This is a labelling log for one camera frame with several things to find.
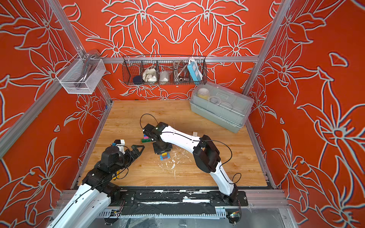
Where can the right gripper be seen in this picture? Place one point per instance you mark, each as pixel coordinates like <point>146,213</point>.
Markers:
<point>168,149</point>

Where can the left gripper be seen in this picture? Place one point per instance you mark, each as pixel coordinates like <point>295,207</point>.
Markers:
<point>135,152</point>

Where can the dark green lego plate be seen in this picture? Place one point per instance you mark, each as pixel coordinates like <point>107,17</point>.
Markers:
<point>146,140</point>

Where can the light blue long lego brick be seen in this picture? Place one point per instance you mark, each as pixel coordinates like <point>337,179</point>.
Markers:
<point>164,157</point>

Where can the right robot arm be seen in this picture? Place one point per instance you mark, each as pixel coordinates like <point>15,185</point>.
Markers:
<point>206,154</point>

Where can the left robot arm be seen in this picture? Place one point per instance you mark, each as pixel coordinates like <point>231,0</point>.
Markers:
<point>97,191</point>

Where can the white cloth in basket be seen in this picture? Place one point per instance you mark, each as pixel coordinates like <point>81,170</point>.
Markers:
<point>149,75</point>

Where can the grey lidded storage box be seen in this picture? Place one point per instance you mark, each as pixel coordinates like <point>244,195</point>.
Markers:
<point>224,107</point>

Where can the clear plastic bin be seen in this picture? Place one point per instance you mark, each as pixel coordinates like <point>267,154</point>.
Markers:
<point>82,76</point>

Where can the black wire basket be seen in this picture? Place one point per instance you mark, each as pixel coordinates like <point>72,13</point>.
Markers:
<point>171,69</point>

